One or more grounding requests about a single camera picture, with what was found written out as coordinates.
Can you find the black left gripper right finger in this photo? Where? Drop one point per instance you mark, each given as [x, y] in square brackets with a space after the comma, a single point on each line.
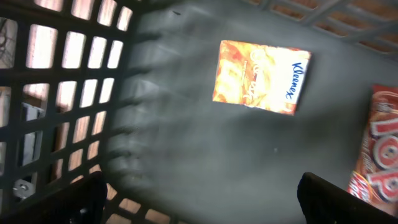
[324, 203]

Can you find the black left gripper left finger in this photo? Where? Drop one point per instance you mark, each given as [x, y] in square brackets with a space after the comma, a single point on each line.
[81, 202]

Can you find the red Top chocolate bar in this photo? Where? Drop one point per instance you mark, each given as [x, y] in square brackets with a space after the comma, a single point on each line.
[374, 179]

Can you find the orange Kleenex tissue pack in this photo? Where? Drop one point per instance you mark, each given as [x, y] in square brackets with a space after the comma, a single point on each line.
[260, 76]

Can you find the grey plastic basket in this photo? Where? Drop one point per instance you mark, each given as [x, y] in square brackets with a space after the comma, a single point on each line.
[125, 88]

